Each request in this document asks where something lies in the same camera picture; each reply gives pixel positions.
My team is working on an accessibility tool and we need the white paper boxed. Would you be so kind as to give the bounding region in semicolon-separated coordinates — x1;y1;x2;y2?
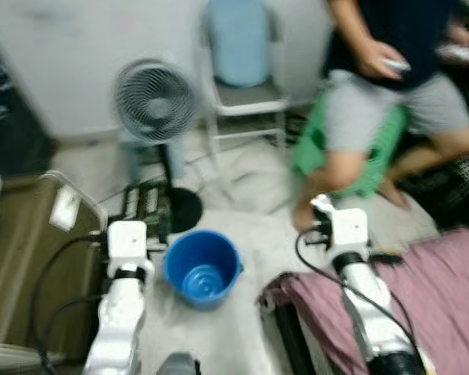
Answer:
309;194;335;220

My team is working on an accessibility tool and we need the white handheld controller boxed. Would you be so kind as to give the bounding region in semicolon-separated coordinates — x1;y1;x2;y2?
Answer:
379;56;413;75
438;45;469;63

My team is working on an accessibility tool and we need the person's right hand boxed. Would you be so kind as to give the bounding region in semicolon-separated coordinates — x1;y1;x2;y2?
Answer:
358;37;399;79

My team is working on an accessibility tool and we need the person's left hand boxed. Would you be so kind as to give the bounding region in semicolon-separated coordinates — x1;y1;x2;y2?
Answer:
446;23;469;49

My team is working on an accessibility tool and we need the dark green gridded box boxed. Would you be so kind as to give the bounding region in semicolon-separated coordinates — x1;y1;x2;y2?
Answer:
121;180;173;239

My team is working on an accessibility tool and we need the blue plastic bucket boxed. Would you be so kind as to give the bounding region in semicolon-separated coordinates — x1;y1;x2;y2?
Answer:
163;229;245;309

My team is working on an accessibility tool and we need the white paper tag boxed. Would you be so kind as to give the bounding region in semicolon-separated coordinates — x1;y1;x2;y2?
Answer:
49;186;81;233

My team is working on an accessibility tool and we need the green plastic stool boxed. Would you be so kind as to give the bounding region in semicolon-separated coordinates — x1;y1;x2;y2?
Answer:
289;92;411;200

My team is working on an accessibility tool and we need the silver left robot leg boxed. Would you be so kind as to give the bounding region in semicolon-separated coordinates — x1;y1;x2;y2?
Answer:
156;352;202;375

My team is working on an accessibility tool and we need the purple cartoon print blanket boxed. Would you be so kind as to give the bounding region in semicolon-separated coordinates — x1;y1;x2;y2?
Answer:
258;225;469;375

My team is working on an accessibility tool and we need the brown cabinet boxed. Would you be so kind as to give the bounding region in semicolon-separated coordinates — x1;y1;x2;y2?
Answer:
0;176;110;360

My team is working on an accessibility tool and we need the grey standing fan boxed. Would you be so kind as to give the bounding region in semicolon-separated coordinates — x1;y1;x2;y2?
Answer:
112;57;204;234

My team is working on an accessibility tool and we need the black plastic crate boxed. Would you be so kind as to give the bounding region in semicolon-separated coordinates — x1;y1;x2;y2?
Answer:
410;152;469;231

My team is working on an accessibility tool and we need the white metal chair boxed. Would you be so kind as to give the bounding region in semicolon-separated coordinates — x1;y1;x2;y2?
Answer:
199;0;292;157

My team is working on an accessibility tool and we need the black cabinet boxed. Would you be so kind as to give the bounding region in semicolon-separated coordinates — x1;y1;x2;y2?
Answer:
0;31;57;179

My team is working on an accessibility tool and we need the light blue cloth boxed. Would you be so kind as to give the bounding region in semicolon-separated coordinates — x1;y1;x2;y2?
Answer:
206;0;273;88

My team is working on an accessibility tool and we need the person in grey shorts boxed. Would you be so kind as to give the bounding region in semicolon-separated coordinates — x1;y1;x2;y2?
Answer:
293;0;469;231

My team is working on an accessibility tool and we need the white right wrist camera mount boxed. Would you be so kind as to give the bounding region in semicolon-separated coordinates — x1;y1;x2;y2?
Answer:
327;205;370;255

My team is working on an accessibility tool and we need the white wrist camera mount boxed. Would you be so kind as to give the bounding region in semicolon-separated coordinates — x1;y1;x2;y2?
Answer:
107;220;149;266
327;205;370;255

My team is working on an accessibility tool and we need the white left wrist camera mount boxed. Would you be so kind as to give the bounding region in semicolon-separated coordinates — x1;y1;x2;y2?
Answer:
107;220;149;266

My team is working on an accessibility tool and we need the dark bed frame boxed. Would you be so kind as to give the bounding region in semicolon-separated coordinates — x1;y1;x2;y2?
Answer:
270;301;317;375

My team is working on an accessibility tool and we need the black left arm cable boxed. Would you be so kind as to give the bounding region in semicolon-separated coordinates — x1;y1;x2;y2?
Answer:
41;293;104;364
27;234;110;375

